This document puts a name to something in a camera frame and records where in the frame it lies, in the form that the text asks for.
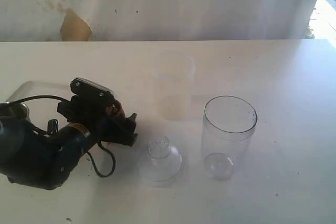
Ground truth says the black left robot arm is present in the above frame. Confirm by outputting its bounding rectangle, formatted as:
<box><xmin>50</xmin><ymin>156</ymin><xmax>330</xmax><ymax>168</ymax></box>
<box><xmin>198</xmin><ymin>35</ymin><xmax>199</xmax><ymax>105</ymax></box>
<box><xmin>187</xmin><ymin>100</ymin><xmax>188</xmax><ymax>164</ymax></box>
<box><xmin>1</xmin><ymin>95</ymin><xmax>138</xmax><ymax>190</ymax></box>

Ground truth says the frosted plastic beaker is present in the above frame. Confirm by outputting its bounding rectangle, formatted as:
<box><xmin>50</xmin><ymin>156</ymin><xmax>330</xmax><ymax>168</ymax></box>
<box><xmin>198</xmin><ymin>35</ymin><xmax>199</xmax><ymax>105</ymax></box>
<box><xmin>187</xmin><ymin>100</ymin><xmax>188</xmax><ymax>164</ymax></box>
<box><xmin>152</xmin><ymin>51</ymin><xmax>196</xmax><ymax>120</ymax></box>

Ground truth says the steel metal cup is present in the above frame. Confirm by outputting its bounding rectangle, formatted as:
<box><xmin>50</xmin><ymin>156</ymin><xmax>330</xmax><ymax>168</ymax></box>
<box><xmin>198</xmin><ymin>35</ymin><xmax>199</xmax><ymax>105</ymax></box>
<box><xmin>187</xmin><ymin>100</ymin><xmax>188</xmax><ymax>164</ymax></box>
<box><xmin>8</xmin><ymin>103</ymin><xmax>30</xmax><ymax>122</ymax></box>

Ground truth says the clear plastic jar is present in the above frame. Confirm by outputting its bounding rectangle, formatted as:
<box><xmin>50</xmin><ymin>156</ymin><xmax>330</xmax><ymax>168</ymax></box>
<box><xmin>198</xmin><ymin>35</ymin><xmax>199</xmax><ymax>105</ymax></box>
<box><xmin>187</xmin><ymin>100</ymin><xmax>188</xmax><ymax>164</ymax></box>
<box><xmin>201</xmin><ymin>95</ymin><xmax>258</xmax><ymax>180</ymax></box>

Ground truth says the white rectangular tray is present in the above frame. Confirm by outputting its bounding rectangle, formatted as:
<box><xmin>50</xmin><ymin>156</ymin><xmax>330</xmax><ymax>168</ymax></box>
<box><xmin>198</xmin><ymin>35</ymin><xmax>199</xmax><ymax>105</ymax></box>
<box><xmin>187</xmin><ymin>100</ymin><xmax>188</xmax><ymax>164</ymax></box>
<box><xmin>6</xmin><ymin>81</ymin><xmax>74</xmax><ymax>101</ymax></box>

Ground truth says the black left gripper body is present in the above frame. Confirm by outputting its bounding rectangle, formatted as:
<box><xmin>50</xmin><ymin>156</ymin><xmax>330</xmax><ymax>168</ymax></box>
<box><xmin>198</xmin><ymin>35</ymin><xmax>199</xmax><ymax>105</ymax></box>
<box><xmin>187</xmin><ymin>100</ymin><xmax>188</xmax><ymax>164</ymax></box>
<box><xmin>57</xmin><ymin>95</ymin><xmax>131</xmax><ymax>144</ymax></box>

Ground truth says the brown wooden cup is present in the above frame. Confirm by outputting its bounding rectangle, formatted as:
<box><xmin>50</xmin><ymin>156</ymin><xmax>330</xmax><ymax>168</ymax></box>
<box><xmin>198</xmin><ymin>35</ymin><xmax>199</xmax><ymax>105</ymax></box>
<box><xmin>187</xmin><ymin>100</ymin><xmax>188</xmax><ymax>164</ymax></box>
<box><xmin>105</xmin><ymin>100</ymin><xmax>125</xmax><ymax>120</ymax></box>

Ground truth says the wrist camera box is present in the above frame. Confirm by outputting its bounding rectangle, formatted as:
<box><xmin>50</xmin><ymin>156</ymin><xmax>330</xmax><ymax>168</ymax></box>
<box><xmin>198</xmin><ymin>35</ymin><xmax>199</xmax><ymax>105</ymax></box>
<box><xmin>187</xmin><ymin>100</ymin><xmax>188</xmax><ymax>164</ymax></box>
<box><xmin>70</xmin><ymin>77</ymin><xmax>114</xmax><ymax>101</ymax></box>

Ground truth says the clear dome jar lid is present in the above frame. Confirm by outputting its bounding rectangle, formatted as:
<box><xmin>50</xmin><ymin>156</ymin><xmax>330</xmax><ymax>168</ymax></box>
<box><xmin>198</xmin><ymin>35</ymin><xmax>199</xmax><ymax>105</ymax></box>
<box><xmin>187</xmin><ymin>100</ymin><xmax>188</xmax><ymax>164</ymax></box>
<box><xmin>138</xmin><ymin>136</ymin><xmax>182</xmax><ymax>187</ymax></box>

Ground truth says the black cable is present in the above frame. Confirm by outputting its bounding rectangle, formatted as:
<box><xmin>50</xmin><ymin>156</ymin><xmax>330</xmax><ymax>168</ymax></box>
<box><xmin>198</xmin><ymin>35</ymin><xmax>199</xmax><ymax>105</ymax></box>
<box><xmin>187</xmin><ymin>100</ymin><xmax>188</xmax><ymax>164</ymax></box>
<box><xmin>5</xmin><ymin>95</ymin><xmax>118</xmax><ymax>178</ymax></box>

